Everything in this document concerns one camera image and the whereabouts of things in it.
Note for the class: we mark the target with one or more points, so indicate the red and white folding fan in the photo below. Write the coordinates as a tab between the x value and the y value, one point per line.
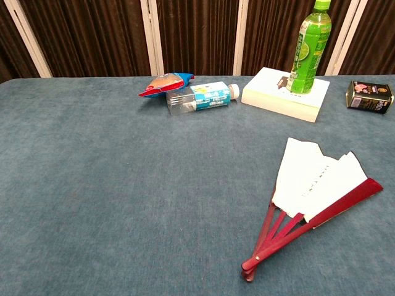
308	175

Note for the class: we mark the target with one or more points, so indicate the clear bottle with blue label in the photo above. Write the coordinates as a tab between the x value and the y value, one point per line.
210	97

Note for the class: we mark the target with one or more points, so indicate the blue and red snack bag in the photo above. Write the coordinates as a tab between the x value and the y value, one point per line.
163	84

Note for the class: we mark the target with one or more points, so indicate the white paper sheet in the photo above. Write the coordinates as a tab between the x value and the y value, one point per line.
271	95

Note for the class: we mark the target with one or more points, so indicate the blue felt table cover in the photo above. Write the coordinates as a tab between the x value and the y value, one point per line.
92	185

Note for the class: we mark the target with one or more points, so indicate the green tea bottle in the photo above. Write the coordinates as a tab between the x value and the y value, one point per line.
308	55

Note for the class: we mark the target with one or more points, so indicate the brown folding screen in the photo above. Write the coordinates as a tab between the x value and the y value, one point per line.
92	31

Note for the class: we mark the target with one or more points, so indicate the small dark box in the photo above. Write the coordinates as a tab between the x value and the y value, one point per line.
367	98

